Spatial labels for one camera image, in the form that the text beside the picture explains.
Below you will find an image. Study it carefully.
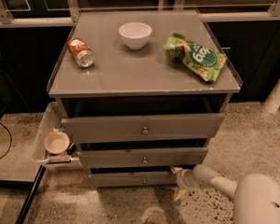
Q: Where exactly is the metal railing frame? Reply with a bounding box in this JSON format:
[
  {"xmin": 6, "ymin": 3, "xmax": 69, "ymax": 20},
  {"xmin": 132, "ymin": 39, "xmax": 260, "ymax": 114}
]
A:
[{"xmin": 0, "ymin": 0, "xmax": 280, "ymax": 27}]

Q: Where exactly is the white pipe post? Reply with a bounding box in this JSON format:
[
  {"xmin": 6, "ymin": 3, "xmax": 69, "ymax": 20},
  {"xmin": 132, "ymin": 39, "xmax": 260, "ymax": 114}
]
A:
[{"xmin": 263, "ymin": 78, "xmax": 280, "ymax": 114}]

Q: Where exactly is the white ceramic bowl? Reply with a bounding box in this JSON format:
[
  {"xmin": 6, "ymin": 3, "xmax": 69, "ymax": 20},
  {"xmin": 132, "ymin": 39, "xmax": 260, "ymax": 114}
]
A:
[{"xmin": 119, "ymin": 22, "xmax": 152, "ymax": 50}]

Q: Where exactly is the black floor cable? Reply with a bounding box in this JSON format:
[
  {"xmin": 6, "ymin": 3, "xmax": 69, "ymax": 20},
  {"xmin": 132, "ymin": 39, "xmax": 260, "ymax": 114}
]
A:
[{"xmin": 0, "ymin": 120, "xmax": 13, "ymax": 165}]

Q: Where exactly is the grey top drawer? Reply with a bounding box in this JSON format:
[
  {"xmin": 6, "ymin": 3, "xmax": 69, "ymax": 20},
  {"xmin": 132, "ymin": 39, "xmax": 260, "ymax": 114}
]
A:
[{"xmin": 62, "ymin": 113, "xmax": 224, "ymax": 143}]

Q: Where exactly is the green chip bag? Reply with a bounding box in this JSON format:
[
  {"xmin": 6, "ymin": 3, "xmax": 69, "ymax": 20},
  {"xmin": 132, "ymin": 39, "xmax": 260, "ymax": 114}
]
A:
[{"xmin": 163, "ymin": 34, "xmax": 227, "ymax": 82}]

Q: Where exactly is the orange soda can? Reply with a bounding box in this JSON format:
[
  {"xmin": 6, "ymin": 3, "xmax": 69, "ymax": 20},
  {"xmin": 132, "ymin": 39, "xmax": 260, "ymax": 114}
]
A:
[{"xmin": 68, "ymin": 38, "xmax": 94, "ymax": 68}]

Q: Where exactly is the grey bottom drawer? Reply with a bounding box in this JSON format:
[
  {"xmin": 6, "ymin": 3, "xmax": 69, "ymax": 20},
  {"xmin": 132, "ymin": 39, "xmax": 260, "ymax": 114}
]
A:
[{"xmin": 90, "ymin": 171, "xmax": 176, "ymax": 188}]

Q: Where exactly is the small beige bowl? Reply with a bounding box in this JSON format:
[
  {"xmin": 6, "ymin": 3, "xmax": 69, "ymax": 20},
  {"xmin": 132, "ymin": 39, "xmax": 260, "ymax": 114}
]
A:
[{"xmin": 44, "ymin": 132, "xmax": 70, "ymax": 154}]

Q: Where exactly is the grey drawer cabinet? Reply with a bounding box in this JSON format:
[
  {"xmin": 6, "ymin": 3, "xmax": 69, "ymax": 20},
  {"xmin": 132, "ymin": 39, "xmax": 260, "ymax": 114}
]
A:
[{"xmin": 48, "ymin": 10, "xmax": 242, "ymax": 175}]

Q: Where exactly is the grey middle drawer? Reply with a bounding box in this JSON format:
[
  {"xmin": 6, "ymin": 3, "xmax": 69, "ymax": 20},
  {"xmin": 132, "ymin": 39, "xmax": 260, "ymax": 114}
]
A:
[{"xmin": 78, "ymin": 147, "xmax": 208, "ymax": 168}]

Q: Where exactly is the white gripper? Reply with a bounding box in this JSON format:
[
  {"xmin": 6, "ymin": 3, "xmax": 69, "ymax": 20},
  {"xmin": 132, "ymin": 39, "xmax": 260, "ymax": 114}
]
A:
[{"xmin": 170, "ymin": 166, "xmax": 197, "ymax": 202}]

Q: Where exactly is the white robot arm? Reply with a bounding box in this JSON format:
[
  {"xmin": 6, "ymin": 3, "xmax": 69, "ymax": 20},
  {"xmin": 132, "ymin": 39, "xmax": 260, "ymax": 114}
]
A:
[{"xmin": 171, "ymin": 164, "xmax": 280, "ymax": 224}]

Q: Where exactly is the grey drawer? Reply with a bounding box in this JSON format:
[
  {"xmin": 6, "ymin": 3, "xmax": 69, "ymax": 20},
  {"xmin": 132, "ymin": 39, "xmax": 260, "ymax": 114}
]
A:
[
  {"xmin": 78, "ymin": 147, "xmax": 208, "ymax": 168},
  {"xmin": 90, "ymin": 171, "xmax": 176, "ymax": 188},
  {"xmin": 62, "ymin": 113, "xmax": 224, "ymax": 143}
]

